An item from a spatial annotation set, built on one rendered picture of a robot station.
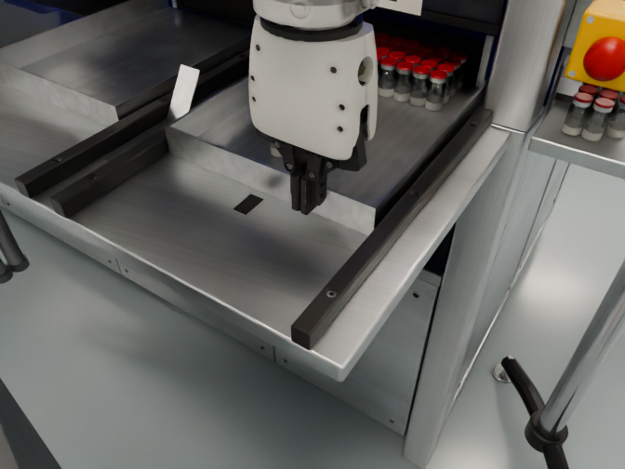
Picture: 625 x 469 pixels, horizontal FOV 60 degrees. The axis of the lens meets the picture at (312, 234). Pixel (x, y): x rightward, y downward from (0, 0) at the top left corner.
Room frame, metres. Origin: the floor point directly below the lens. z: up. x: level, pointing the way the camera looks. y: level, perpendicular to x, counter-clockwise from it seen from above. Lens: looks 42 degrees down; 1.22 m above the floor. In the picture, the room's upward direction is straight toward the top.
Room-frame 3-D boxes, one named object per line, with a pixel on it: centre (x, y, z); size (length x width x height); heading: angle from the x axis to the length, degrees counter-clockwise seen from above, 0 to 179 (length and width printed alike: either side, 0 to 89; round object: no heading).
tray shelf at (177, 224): (0.62, 0.14, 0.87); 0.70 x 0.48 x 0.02; 57
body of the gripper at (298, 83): (0.40, 0.00, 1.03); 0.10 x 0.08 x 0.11; 57
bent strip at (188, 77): (0.55, 0.18, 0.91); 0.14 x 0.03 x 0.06; 147
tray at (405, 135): (0.59, -0.04, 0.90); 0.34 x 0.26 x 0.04; 147
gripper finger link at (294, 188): (0.40, 0.02, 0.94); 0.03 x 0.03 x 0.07; 57
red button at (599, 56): (0.51, -0.29, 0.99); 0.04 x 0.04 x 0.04; 57
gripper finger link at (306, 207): (0.39, -0.01, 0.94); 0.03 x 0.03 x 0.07; 57
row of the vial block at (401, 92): (0.66, -0.09, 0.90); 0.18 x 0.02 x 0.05; 57
